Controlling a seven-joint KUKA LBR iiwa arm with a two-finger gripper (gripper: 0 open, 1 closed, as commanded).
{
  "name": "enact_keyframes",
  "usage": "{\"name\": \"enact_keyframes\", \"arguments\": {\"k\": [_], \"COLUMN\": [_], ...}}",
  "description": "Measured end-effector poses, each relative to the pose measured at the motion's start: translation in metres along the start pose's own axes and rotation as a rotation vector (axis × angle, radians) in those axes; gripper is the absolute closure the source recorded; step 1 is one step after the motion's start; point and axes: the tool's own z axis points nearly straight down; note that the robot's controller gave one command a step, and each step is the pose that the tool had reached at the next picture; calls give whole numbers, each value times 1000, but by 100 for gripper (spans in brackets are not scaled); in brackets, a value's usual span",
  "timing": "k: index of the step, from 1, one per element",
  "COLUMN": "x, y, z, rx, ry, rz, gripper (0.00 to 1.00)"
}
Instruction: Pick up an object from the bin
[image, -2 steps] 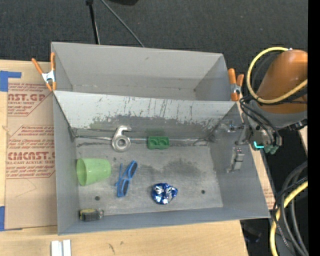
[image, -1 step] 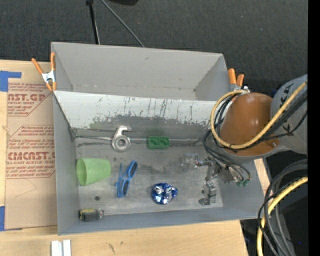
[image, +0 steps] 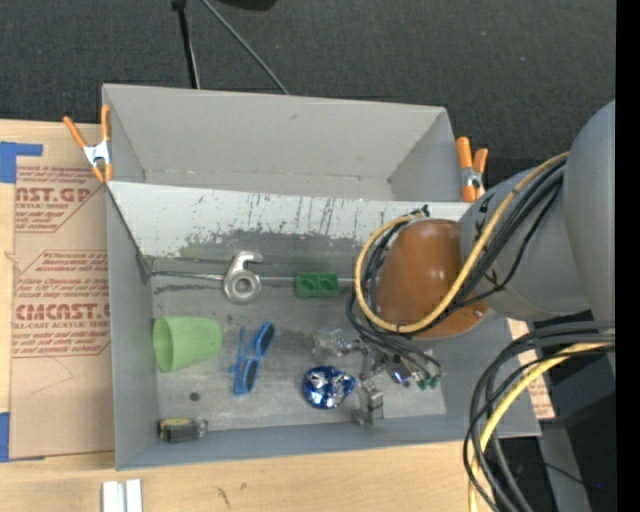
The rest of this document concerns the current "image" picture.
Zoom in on silver metal ring hook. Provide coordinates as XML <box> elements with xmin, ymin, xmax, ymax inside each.
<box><xmin>222</xmin><ymin>250</ymin><xmax>264</xmax><ymax>305</ymax></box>

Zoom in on blue sunglasses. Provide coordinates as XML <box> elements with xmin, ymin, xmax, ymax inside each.
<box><xmin>229</xmin><ymin>320</ymin><xmax>277</xmax><ymax>396</ymax></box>

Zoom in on grey metal bin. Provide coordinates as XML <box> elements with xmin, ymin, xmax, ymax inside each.
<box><xmin>101</xmin><ymin>83</ymin><xmax>544</xmax><ymax>471</ymax></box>

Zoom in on brown cardboard board red print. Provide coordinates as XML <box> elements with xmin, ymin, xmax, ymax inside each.
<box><xmin>0</xmin><ymin>118</ymin><xmax>557</xmax><ymax>464</ymax></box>

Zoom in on green toy brick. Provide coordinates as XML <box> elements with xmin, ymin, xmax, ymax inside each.
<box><xmin>293</xmin><ymin>271</ymin><xmax>340</xmax><ymax>300</ymax></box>

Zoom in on light green plastic cup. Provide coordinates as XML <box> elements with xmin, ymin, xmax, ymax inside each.
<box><xmin>152</xmin><ymin>315</ymin><xmax>224</xmax><ymax>373</ymax></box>

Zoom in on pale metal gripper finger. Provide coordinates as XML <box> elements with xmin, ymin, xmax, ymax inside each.
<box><xmin>351</xmin><ymin>378</ymin><xmax>386</xmax><ymax>426</ymax></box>
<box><xmin>312</xmin><ymin>327</ymin><xmax>362</xmax><ymax>364</ymax></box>

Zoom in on shiny blue foil packet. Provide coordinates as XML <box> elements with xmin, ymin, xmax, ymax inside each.
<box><xmin>301</xmin><ymin>365</ymin><xmax>357</xmax><ymax>410</ymax></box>

